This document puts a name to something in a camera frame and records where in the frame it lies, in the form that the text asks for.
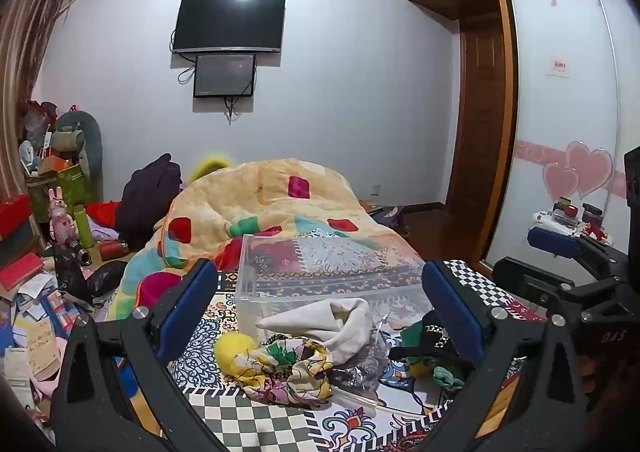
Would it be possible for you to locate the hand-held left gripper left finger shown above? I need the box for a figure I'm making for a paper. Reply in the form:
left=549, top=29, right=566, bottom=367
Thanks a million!
left=50, top=258, right=221, bottom=452

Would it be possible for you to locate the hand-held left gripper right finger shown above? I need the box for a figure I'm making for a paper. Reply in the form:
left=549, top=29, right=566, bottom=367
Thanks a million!
left=421, top=259, right=592, bottom=452

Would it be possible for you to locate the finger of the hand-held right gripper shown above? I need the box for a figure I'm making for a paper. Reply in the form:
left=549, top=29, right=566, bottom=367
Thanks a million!
left=492, top=256, right=623, bottom=328
left=527, top=226, right=626, bottom=278

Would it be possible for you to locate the black cloth with gold chain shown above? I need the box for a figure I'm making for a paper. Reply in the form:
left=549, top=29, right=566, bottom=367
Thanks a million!
left=387, top=311, right=472, bottom=374

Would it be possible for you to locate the yellow plush ball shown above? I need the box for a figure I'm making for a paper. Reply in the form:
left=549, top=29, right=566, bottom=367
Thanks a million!
left=214, top=333, right=259, bottom=376

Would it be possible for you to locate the green cloth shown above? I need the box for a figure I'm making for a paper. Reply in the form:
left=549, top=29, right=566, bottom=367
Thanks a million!
left=400, top=319, right=467, bottom=394

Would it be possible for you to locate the floral patterned scarf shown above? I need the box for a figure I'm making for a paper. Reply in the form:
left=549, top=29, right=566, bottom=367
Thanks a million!
left=235, top=336, right=335, bottom=407

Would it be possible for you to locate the white cloth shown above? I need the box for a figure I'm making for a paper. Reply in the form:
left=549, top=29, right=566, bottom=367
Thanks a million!
left=256, top=297, right=375, bottom=366

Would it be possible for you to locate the clear plastic storage box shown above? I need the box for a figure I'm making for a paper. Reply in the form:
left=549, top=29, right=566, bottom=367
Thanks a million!
left=234, top=233, right=443, bottom=414

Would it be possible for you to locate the red can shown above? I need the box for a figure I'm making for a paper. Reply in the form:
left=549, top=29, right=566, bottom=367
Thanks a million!
left=98, top=241, right=127, bottom=262

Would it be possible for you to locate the silver shiny fabric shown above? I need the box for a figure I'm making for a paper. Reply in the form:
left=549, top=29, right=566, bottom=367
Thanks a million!
left=331, top=331, right=397, bottom=392

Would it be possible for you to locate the yellow patchwork quilt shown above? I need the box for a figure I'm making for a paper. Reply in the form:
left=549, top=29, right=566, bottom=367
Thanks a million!
left=107, top=158, right=427, bottom=325

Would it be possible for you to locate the dark backpack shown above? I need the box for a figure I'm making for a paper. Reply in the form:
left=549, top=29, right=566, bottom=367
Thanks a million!
left=116, top=153, right=184, bottom=251

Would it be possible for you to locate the red cloth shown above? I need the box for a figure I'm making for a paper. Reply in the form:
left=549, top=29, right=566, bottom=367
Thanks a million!
left=85, top=201, right=124, bottom=234

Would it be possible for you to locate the black plastic bag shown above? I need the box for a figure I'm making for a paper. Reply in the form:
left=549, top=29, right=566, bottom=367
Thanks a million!
left=52, top=245, right=129, bottom=314

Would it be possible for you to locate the green tube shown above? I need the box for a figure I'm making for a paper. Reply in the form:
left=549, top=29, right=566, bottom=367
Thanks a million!
left=72, top=205, right=96, bottom=249

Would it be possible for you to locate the yellow furry toy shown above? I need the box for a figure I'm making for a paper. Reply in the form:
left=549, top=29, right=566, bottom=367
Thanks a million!
left=187, top=156, right=234, bottom=184

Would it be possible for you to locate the wooden wardrobe with heart decals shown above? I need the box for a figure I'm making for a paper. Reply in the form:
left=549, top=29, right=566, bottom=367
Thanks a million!
left=401, top=0, right=640, bottom=279

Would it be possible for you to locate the wooden door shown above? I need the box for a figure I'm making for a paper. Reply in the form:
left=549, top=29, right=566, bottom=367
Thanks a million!
left=446, top=15, right=519, bottom=207

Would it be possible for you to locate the patterned bed sheet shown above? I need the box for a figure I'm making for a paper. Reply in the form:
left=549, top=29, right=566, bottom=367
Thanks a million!
left=114, top=258, right=547, bottom=452

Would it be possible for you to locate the pink rabbit toy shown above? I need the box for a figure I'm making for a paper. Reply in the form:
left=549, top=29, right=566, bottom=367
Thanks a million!
left=47, top=186, right=77, bottom=246

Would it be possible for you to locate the pile of papers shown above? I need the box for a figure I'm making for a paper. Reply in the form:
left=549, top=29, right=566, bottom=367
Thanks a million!
left=0, top=272, right=78, bottom=415

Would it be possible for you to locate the green cardboard box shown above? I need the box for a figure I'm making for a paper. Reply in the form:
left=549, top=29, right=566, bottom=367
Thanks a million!
left=27, top=163, right=97, bottom=223

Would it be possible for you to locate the red book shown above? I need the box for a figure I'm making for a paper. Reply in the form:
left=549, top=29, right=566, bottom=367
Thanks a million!
left=0, top=252, right=46, bottom=292

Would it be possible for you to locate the grey plush pillow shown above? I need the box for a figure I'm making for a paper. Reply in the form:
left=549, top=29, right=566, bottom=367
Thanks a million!
left=54, top=110, right=104, bottom=183

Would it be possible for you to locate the red box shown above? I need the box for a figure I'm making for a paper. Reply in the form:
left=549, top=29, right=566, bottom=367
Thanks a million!
left=0, top=195, right=34, bottom=241

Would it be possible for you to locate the small black monitor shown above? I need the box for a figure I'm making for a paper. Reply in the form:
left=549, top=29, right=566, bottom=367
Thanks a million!
left=193, top=54, right=257, bottom=99

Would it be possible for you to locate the striped curtain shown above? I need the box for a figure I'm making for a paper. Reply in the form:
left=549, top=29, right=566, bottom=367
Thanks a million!
left=0, top=0, right=82, bottom=215

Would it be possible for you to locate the wall-mounted black television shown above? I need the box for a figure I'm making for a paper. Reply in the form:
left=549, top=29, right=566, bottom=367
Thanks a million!
left=171, top=0, right=286, bottom=55

